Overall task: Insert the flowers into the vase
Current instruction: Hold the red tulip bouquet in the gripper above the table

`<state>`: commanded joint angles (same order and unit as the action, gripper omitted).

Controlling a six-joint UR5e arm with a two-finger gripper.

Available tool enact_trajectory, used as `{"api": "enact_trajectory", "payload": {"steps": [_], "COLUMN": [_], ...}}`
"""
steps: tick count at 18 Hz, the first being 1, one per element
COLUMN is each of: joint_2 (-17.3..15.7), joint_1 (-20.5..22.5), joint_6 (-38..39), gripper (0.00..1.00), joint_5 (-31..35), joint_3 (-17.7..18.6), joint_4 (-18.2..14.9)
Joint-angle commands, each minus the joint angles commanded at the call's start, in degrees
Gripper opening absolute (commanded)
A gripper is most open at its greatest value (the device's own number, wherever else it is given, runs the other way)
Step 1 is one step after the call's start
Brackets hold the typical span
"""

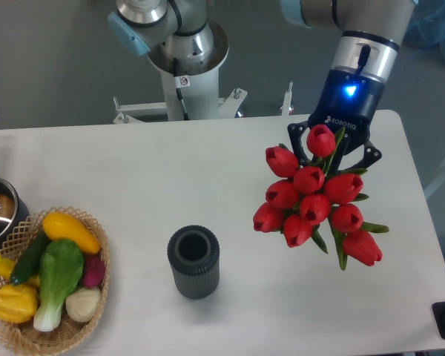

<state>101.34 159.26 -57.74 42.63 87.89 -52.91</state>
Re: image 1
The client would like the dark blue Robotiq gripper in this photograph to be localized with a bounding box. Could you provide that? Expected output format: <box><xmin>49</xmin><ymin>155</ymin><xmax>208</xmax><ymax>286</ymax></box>
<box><xmin>287</xmin><ymin>70</ymin><xmax>384</xmax><ymax>171</ymax></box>

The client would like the red tulip bouquet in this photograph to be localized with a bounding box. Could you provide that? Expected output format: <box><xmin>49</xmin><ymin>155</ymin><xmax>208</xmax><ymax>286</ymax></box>
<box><xmin>253</xmin><ymin>124</ymin><xmax>389</xmax><ymax>269</ymax></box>

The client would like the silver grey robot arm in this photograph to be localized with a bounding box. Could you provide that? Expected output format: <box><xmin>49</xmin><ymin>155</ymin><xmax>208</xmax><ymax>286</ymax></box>
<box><xmin>108</xmin><ymin>1</ymin><xmax>415</xmax><ymax>174</ymax></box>

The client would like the dark grey ribbed vase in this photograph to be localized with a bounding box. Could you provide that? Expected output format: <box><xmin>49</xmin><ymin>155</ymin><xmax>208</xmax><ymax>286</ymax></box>
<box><xmin>167</xmin><ymin>225</ymin><xmax>220</xmax><ymax>300</ymax></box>

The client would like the blue plastic bag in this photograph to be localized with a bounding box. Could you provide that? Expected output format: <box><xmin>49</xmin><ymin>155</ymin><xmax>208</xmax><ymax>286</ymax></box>
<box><xmin>403</xmin><ymin>1</ymin><xmax>445</xmax><ymax>61</ymax></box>

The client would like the purple red radish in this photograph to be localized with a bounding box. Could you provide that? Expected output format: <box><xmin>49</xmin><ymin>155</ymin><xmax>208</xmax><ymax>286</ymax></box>
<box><xmin>82</xmin><ymin>255</ymin><xmax>105</xmax><ymax>288</ymax></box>

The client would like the yellow squash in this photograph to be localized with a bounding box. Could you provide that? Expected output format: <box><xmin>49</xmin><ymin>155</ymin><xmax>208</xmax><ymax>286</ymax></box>
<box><xmin>42</xmin><ymin>211</ymin><xmax>101</xmax><ymax>254</ymax></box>

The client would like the green bok choy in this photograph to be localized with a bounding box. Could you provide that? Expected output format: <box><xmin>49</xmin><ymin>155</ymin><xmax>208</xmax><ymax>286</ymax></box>
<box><xmin>33</xmin><ymin>239</ymin><xmax>84</xmax><ymax>332</ymax></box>

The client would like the white garlic bulb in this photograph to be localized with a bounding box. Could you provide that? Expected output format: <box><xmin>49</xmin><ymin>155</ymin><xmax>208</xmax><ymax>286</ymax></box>
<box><xmin>65</xmin><ymin>287</ymin><xmax>101</xmax><ymax>323</ymax></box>

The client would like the dark green cucumber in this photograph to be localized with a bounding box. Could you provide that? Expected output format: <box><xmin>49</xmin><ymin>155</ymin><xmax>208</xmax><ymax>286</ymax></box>
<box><xmin>9</xmin><ymin>230</ymin><xmax>51</xmax><ymax>286</ymax></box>

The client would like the yellow bell pepper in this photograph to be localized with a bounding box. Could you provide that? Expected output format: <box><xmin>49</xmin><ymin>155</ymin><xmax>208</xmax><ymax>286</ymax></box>
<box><xmin>0</xmin><ymin>284</ymin><xmax>38</xmax><ymax>323</ymax></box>

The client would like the woven wicker basket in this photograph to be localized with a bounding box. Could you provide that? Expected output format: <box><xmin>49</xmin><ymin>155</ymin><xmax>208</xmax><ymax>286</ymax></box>
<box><xmin>0</xmin><ymin>207</ymin><xmax>111</xmax><ymax>355</ymax></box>

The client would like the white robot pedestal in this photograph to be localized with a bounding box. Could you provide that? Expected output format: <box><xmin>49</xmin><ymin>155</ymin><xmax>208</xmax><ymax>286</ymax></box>
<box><xmin>113</xmin><ymin>21</ymin><xmax>248</xmax><ymax>124</ymax></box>

